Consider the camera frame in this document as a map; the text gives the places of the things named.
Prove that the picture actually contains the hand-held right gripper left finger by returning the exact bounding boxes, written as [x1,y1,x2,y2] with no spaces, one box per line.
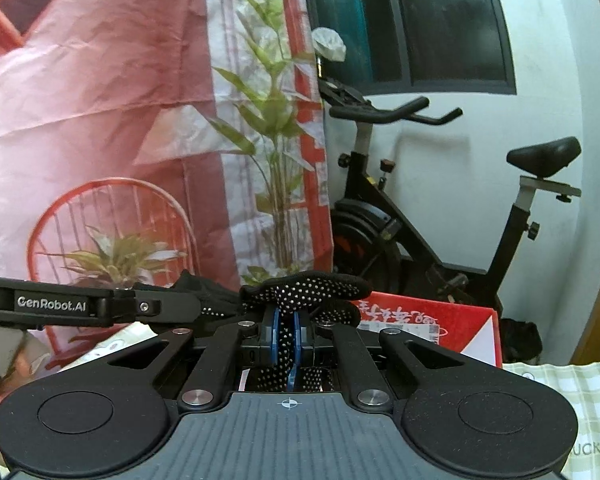
[95,307,282,413]

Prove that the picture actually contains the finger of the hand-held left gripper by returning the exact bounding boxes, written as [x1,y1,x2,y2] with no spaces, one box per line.
[111,282,206,328]

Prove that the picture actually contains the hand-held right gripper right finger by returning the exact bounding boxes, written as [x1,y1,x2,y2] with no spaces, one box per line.
[293,310,483,413]

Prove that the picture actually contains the black dotted glove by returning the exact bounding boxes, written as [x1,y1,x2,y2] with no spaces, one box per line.
[172,269,375,392]

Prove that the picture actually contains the red strawberry print cardboard box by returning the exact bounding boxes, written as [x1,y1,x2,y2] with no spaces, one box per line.
[352,290,504,367]

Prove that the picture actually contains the person's left hand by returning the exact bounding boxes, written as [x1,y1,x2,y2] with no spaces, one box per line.
[0,335,48,463]

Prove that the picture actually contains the black exercise bike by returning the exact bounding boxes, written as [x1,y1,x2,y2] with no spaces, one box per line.
[317,76,583,332]

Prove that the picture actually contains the dark cloth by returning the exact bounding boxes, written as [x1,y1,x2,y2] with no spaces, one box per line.
[500,319,543,366]

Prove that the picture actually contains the green checked bunny tablecloth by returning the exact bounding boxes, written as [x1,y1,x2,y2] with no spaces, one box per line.
[55,321,600,480]

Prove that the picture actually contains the white plastic bag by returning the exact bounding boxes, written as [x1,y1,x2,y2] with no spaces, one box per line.
[311,26,348,64]

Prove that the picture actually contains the dark glass window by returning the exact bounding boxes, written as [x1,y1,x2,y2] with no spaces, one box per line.
[299,0,519,97]

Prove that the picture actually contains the red wall poster with plants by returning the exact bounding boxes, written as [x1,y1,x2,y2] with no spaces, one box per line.
[0,0,337,368]

